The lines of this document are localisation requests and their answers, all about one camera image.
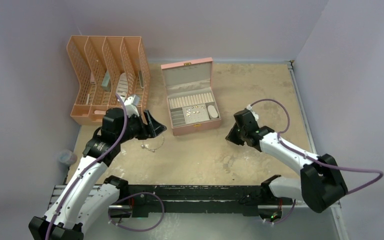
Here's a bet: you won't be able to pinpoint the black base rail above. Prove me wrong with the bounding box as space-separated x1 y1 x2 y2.
96 184 294 220

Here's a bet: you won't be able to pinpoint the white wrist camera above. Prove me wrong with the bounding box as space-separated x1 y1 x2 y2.
124 94 141 117
246 104 259 122

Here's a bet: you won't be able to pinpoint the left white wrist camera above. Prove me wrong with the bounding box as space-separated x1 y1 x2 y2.
124 94 141 117

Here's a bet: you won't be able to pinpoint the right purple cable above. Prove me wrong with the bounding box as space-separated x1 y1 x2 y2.
249 98 384 196

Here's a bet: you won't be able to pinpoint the earrings in box tray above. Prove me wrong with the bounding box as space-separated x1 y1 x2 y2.
183 104 207 117

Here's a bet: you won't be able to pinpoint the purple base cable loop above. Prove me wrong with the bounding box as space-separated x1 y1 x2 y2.
107 191 166 233

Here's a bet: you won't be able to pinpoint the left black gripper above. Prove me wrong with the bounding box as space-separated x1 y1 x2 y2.
116 109 166 144

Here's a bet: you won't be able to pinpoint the grey metal block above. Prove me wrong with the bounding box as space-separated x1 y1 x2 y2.
101 71 112 92

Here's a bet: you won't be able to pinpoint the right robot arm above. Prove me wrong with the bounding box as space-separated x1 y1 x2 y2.
226 109 349 213

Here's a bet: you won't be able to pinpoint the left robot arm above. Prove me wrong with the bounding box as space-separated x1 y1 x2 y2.
28 107 167 240

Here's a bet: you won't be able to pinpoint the white oval pad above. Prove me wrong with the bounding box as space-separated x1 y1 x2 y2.
207 105 219 119

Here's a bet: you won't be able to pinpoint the orange plastic file organizer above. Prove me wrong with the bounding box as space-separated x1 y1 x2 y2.
66 35 151 126

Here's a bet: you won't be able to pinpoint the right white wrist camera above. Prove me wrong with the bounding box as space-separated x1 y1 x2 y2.
246 104 259 122

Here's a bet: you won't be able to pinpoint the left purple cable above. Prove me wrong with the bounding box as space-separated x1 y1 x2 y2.
44 93 129 240

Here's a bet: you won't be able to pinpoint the clear plastic cup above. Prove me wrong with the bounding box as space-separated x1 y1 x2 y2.
56 149 78 166

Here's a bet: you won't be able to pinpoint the pink jewelry box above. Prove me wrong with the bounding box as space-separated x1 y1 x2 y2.
160 57 222 136

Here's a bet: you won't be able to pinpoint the silver beaded bracelet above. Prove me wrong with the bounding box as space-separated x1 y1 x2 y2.
140 135 166 154

